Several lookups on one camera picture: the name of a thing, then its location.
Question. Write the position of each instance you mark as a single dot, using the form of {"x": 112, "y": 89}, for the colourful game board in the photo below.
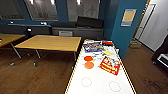
{"x": 92, "y": 47}

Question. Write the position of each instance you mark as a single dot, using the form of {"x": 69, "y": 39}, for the blue white card deck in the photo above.
{"x": 97, "y": 53}

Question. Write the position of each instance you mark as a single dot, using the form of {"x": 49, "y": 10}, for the light grey cushion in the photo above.
{"x": 65, "y": 33}

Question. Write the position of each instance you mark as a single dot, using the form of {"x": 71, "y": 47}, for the yellow plastic bowl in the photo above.
{"x": 107, "y": 53}

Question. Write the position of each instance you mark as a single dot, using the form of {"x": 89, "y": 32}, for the red black game box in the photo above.
{"x": 107, "y": 43}

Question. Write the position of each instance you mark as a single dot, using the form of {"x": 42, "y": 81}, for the orange red game pieces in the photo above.
{"x": 110, "y": 65}

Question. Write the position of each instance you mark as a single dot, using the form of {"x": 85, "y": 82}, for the long wooden table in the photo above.
{"x": 8, "y": 38}
{"x": 50, "y": 43}

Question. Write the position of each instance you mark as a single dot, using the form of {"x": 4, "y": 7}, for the white-top wooden table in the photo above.
{"x": 96, "y": 81}

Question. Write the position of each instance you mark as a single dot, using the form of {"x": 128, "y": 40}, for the interior glass window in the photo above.
{"x": 83, "y": 10}
{"x": 10, "y": 8}
{"x": 41, "y": 10}

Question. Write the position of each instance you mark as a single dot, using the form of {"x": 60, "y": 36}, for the dark grey bench sofa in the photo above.
{"x": 20, "y": 30}

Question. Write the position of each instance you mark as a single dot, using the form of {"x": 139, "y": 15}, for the yellow wall sign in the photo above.
{"x": 128, "y": 17}

